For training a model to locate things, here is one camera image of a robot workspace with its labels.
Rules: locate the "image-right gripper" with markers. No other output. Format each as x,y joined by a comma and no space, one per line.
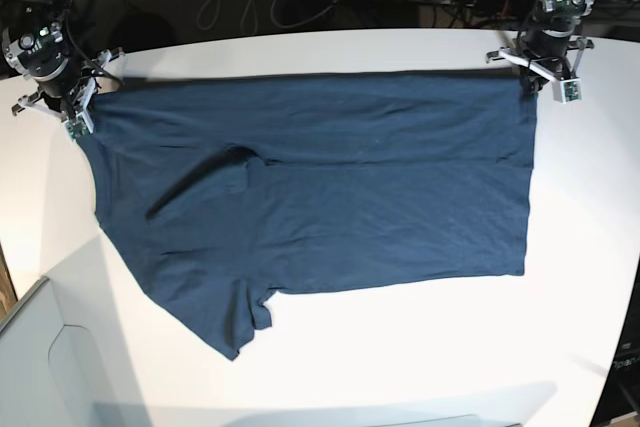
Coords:
542,57

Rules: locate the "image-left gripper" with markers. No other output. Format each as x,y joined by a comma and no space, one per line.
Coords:
65,84

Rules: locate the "dark blue T-shirt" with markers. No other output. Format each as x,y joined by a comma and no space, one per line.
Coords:
218,195

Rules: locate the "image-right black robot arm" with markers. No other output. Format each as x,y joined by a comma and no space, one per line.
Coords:
556,15

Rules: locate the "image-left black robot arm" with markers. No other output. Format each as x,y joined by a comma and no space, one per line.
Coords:
37,42

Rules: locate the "grey partition panel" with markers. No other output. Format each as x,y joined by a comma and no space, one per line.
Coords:
63,365

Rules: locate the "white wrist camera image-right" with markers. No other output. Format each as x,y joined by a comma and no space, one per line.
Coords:
567,90

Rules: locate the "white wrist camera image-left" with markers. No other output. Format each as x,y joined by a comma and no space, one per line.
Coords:
80,126

